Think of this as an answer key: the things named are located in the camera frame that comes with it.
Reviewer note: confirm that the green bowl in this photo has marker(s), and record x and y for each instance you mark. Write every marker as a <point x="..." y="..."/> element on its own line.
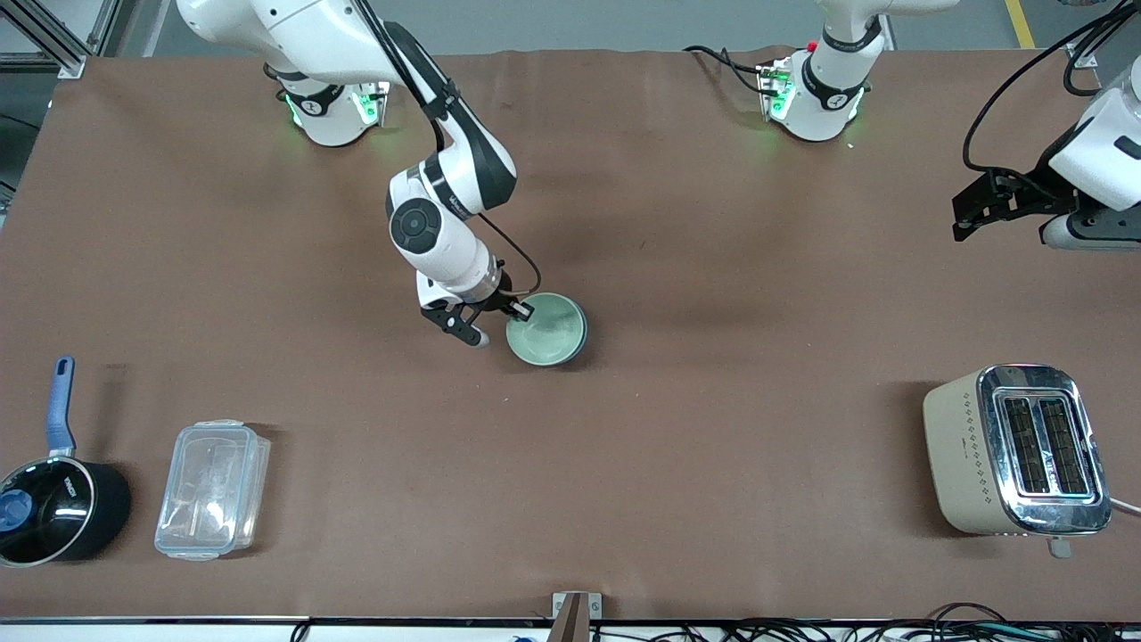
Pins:
<point x="545" y="328"/>

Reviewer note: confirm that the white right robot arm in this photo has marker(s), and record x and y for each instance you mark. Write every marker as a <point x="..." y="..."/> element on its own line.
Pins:
<point x="437" y="232"/>

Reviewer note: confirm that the metal table edge bracket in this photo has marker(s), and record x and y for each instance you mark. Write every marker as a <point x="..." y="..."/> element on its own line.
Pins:
<point x="577" y="611"/>

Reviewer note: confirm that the aluminium frame profile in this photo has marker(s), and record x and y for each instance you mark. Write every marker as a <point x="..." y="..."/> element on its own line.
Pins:
<point x="1083" y="55"/>
<point x="53" y="36"/>

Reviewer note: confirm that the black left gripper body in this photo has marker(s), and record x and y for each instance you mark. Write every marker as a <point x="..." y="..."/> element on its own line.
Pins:
<point x="1034" y="189"/>

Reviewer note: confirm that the clear plastic lidded container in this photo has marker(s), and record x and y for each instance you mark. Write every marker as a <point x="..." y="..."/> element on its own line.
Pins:
<point x="212" y="489"/>

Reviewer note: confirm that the brown table mat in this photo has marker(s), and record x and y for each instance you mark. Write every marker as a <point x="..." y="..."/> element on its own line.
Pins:
<point x="713" y="428"/>

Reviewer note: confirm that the beige chrome toaster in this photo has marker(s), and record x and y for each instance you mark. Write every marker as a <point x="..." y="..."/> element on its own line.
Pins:
<point x="1016" y="450"/>

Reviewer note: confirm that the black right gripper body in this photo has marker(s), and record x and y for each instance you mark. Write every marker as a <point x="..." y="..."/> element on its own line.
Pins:
<point x="496" y="300"/>

